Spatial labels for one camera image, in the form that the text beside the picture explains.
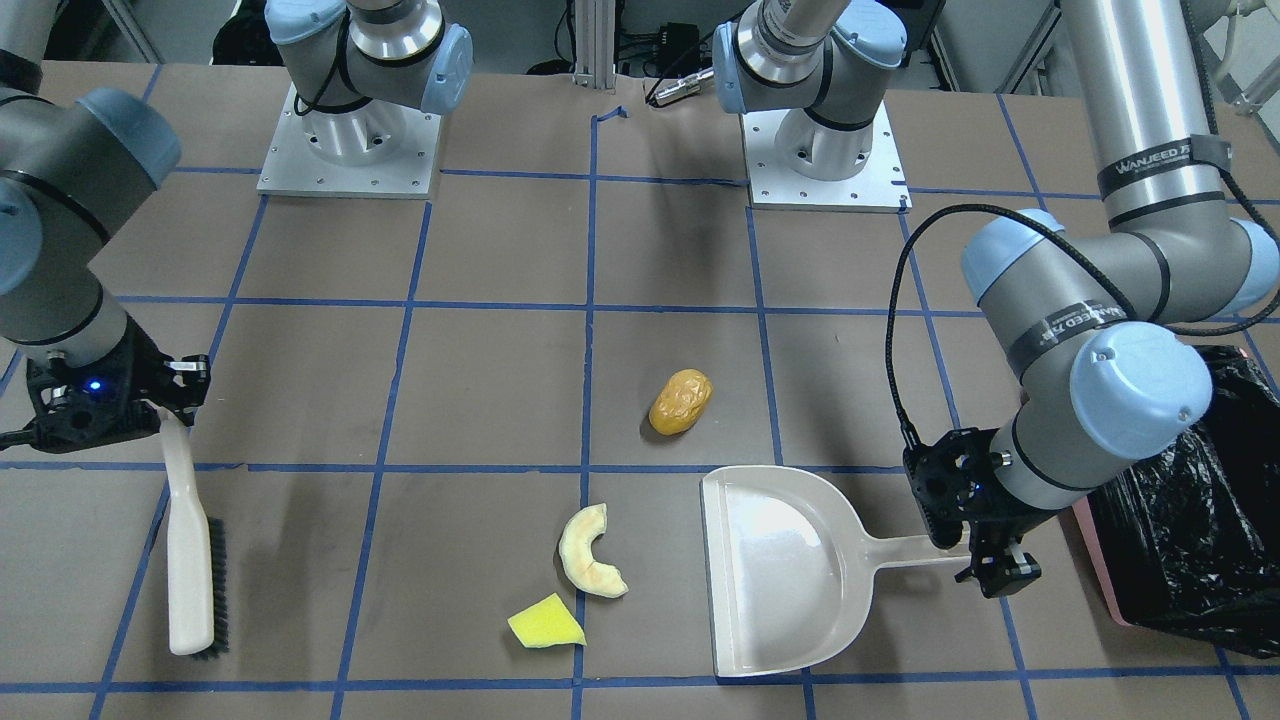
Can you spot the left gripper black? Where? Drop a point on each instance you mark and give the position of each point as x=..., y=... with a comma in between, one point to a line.
x=993, y=518

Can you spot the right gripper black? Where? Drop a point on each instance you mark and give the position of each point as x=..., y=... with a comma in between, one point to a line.
x=137, y=366

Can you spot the beige hand brush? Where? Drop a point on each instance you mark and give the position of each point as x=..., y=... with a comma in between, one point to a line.
x=196, y=555

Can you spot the beige plastic dustpan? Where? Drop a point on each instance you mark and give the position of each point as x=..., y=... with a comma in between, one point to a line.
x=791, y=568

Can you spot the orange potato toy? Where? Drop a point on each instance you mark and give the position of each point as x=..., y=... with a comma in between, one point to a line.
x=681, y=402

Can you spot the pale curved peel piece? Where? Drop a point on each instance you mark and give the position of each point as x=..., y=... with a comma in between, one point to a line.
x=575, y=550

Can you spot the yellow green sponge piece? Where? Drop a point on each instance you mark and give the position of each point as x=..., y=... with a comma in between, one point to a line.
x=546, y=623

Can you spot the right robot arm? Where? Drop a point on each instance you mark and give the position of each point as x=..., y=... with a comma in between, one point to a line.
x=73, y=176

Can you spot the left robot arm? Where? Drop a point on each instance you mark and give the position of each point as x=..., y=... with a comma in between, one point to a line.
x=1093, y=329

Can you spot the black lined trash bin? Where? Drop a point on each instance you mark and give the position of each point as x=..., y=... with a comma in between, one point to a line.
x=1187, y=541

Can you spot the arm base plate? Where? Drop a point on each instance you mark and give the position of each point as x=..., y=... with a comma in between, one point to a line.
x=795, y=164
x=381, y=151

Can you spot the aluminium frame post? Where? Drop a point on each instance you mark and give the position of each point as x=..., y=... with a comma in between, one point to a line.
x=594, y=44

